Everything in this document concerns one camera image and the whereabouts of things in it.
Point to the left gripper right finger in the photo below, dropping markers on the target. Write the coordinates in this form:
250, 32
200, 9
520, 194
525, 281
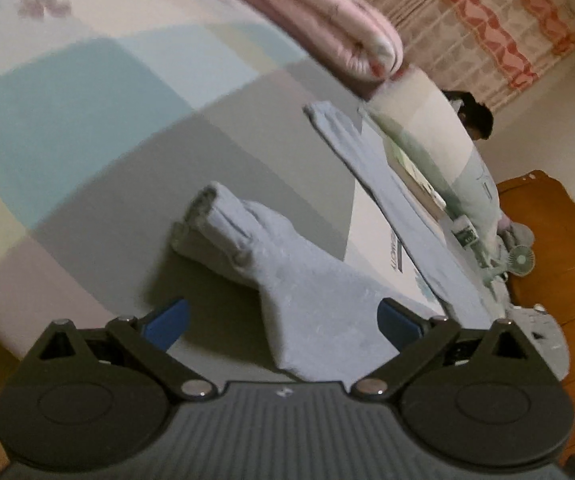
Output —
419, 342

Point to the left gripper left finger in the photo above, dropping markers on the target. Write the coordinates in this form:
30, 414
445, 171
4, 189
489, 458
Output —
147, 341

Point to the grey sweatpants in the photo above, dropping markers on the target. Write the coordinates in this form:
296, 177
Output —
318, 312

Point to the green white tissue pack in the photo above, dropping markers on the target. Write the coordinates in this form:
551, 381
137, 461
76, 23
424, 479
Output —
464, 231

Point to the grey plush cushion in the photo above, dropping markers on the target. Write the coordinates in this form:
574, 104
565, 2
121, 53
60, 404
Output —
546, 334

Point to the green handheld fan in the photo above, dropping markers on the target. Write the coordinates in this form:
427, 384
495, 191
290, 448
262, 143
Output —
519, 261

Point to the grey plush toy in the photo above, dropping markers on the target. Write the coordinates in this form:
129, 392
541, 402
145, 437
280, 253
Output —
516, 234

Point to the wooden headboard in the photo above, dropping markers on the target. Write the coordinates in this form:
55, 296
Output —
542, 203

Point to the green paperback book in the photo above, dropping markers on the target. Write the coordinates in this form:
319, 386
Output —
414, 180

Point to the patchwork pillow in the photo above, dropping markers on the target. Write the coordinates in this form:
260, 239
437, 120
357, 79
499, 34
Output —
414, 112

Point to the person behind pillow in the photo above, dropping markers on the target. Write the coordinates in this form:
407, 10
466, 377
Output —
476, 117

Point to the patchwork bed sheet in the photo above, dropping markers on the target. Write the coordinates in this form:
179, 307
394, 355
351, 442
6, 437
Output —
114, 115

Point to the pink patterned curtain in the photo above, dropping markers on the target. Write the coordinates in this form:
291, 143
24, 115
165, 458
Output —
494, 49

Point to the folded pink quilt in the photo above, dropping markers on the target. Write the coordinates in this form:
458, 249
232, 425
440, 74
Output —
350, 34

